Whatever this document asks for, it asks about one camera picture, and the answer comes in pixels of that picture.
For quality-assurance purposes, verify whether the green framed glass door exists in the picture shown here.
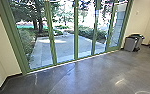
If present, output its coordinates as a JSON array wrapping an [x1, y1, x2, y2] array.
[[105, 0, 134, 53]]

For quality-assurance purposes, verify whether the dark green lidded bin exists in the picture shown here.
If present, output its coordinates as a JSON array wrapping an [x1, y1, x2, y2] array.
[[130, 32, 146, 52]]

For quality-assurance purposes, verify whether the outdoor metal chair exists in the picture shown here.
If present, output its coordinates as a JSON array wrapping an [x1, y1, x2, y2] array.
[[61, 30, 69, 38]]

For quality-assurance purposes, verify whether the green framed glass wall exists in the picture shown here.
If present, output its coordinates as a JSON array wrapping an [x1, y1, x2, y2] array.
[[0, 0, 116, 76]]

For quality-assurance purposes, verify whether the white wall switch plate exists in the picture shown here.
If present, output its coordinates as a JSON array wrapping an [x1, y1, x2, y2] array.
[[135, 10, 140, 16]]

